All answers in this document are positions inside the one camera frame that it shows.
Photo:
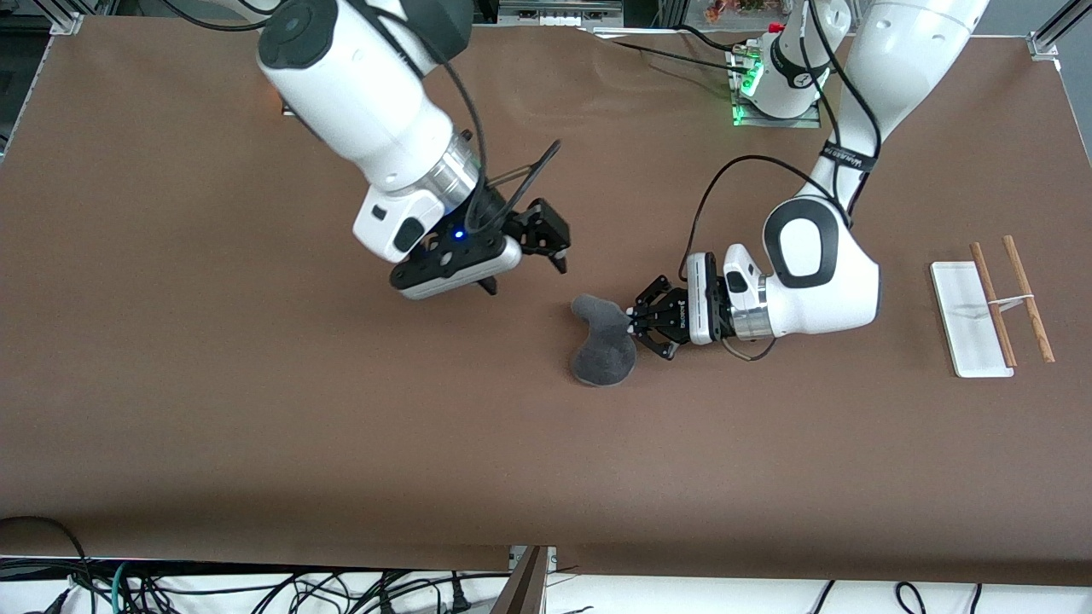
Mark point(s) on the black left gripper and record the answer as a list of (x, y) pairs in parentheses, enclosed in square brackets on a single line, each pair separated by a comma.
[(678, 315)]

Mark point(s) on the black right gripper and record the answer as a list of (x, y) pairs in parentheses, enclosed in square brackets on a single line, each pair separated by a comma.
[(502, 215)]

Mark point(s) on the grey and pink towel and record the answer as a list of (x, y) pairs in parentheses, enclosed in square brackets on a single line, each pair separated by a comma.
[(604, 345)]

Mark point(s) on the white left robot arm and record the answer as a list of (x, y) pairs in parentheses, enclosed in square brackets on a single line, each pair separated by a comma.
[(819, 273)]

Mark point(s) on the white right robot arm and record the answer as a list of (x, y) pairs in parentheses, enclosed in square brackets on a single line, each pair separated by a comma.
[(367, 94)]

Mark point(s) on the white rack with wooden bars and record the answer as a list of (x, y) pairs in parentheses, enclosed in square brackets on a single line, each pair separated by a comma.
[(972, 324)]

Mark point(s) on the brown table cover sheet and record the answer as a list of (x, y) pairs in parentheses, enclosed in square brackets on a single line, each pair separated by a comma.
[(546, 443)]

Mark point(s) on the white power strip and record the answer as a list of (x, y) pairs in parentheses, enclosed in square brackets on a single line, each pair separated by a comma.
[(559, 17)]

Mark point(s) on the orange objects pile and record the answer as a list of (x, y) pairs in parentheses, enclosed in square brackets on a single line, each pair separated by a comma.
[(742, 10)]

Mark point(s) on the black power plug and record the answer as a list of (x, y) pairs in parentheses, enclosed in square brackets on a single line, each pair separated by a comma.
[(461, 599)]

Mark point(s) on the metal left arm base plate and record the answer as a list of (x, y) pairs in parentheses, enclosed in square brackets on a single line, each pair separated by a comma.
[(781, 122)]

